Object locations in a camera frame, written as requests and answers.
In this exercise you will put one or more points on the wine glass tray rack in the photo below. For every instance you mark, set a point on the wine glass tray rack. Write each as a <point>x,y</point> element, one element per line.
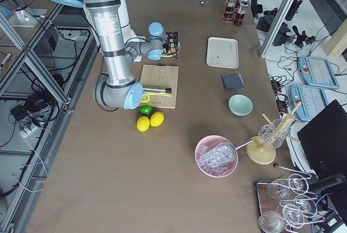
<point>286,204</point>

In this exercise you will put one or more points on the yellow lemon lower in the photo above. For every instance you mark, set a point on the yellow lemon lower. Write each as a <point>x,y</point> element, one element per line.
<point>143,123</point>

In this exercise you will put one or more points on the white round plate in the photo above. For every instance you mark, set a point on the white round plate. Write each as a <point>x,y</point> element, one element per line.
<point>169,53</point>

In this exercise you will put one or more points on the yellow plastic knife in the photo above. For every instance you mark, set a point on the yellow plastic knife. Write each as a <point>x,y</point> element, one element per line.
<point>157,93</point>

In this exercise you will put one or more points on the blue teach pendant near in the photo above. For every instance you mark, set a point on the blue teach pendant near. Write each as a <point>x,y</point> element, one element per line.
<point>313,101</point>

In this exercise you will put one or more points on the half cut lemon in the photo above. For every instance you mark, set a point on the half cut lemon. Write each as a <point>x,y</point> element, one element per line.
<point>145,99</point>

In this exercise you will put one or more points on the yellow lemon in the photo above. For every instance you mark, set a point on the yellow lemon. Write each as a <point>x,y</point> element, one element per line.
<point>156,119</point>
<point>143,123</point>

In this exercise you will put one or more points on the copper wire bottle rack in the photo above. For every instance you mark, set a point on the copper wire bottle rack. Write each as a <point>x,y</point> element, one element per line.
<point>230,15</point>

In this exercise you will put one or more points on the black laptop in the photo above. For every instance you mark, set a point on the black laptop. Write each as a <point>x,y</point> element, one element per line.
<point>323,140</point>

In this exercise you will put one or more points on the grey folded cloth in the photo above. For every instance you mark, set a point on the grey folded cloth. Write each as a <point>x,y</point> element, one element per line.
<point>233,81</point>

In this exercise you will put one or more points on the pink bowl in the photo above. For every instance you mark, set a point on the pink bowl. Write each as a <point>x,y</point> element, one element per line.
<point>211,141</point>

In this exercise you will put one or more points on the bamboo cutting board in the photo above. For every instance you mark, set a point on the bamboo cutting board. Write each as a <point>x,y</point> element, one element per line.
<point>161,77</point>

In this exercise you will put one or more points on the mint green bowl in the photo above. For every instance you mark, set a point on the mint green bowl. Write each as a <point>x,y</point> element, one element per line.
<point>240,105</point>

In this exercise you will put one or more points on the steel ice scoop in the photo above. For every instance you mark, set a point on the steel ice scoop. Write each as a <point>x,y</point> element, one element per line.
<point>224,153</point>

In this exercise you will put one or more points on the blue teach pendant far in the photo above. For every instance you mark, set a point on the blue teach pendant far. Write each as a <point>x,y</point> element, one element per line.
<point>317,72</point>

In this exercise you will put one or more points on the wooden cup stand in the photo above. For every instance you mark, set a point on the wooden cup stand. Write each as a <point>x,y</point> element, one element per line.
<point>262,154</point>

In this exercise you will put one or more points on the yellow lemon upper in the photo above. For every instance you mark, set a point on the yellow lemon upper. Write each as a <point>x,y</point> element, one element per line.
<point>156,119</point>

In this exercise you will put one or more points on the glass mug on stand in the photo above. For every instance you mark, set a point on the glass mug on stand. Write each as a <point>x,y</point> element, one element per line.
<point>275,133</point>

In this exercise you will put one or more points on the pile of clear ice cubes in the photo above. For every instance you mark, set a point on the pile of clear ice cubes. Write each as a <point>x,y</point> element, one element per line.
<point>202,162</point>

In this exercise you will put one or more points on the green lime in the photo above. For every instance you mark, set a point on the green lime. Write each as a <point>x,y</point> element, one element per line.
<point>145,109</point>

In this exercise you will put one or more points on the steel muddler black tip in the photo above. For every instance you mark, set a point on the steel muddler black tip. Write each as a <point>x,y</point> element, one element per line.
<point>158,89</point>

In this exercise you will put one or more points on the lower right tea bottle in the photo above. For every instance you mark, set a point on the lower right tea bottle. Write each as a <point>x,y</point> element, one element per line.
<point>243,7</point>

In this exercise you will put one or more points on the blue teach pendant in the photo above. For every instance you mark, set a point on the blue teach pendant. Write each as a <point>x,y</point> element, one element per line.
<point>313,101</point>
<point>317,72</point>

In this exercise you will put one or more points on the cream rabbit tray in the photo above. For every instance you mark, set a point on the cream rabbit tray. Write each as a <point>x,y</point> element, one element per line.
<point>222,52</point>

